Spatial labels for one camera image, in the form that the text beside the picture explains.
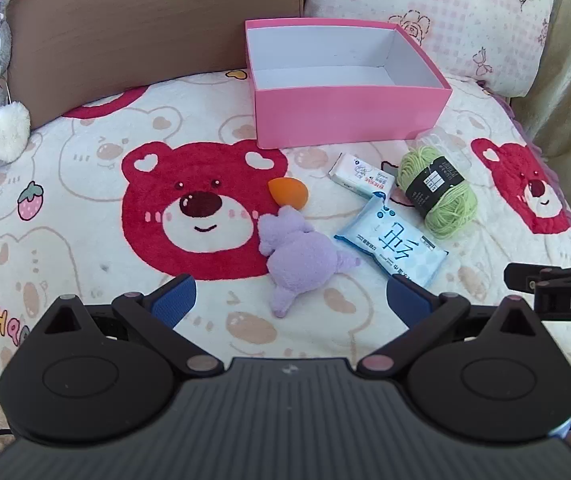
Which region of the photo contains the purple plush toy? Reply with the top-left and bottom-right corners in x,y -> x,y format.
258,205 -> 362,318

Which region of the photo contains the pink cardboard box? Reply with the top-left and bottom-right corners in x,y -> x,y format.
244,18 -> 453,150

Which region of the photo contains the brown embroidered pillow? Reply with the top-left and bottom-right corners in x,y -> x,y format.
6,0 -> 306,131

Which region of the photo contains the orange makeup sponge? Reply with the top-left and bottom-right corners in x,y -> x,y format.
268,177 -> 309,209

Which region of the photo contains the pink checked pillow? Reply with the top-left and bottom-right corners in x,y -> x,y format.
303,0 -> 556,98

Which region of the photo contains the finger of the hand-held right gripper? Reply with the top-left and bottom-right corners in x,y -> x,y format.
504,262 -> 571,291

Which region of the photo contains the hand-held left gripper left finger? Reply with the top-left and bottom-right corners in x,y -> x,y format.
26,275 -> 224,376

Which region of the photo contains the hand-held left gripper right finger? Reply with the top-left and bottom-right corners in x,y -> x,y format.
355,275 -> 549,381

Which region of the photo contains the green yarn ball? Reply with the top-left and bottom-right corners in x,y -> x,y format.
396,145 -> 479,240

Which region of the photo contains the small white packet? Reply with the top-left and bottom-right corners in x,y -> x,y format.
328,152 -> 397,201

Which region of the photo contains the blue wet wipes packet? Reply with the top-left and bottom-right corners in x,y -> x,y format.
334,195 -> 450,289

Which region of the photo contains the clear floss pick box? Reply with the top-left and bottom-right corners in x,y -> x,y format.
413,126 -> 469,166

